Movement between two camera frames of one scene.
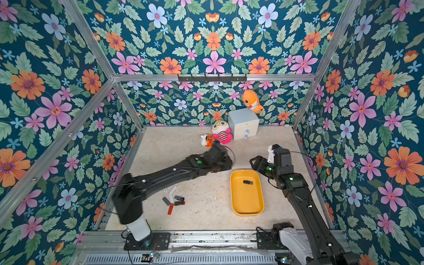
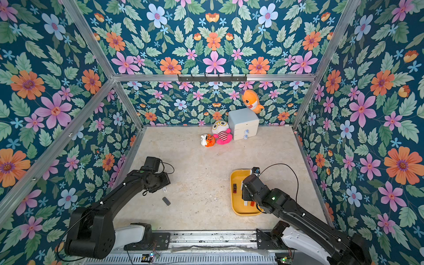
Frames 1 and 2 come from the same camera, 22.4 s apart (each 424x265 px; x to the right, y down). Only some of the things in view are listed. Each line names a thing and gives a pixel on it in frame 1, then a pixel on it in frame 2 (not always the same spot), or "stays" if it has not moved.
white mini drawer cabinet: [243, 123] stays
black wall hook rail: [210, 78] stays
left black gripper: [229, 163] to [165, 180]
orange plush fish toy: [250, 99] stays
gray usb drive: [165, 200] stays
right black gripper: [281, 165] to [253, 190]
